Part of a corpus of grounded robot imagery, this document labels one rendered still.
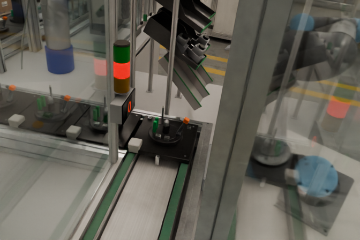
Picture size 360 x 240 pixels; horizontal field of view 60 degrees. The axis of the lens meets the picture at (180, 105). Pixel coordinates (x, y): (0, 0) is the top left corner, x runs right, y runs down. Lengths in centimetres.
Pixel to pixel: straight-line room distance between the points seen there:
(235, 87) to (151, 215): 91
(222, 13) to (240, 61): 500
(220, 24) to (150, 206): 437
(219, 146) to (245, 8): 9
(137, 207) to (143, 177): 14
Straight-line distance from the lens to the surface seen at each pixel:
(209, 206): 25
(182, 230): 99
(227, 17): 518
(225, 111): 20
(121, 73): 95
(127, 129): 132
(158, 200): 111
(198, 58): 138
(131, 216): 107
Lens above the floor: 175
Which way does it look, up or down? 31 degrees down
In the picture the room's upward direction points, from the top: 6 degrees clockwise
